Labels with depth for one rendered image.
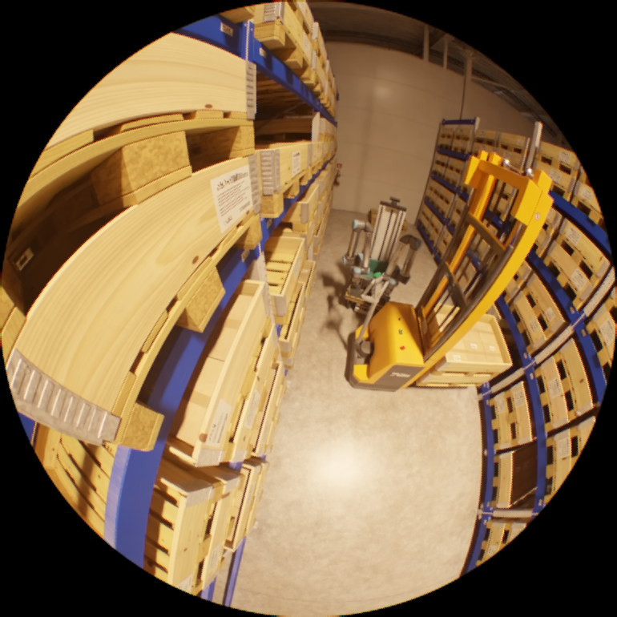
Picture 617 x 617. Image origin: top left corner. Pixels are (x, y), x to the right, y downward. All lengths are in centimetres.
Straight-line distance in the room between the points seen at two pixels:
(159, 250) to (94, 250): 13
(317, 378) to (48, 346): 258
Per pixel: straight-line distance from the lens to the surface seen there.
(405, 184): 714
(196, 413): 77
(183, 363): 60
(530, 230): 144
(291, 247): 201
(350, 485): 258
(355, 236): 244
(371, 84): 710
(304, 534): 273
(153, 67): 44
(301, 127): 288
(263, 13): 119
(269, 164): 92
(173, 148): 42
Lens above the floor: 247
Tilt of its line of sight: 50 degrees down
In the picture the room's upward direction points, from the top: 2 degrees clockwise
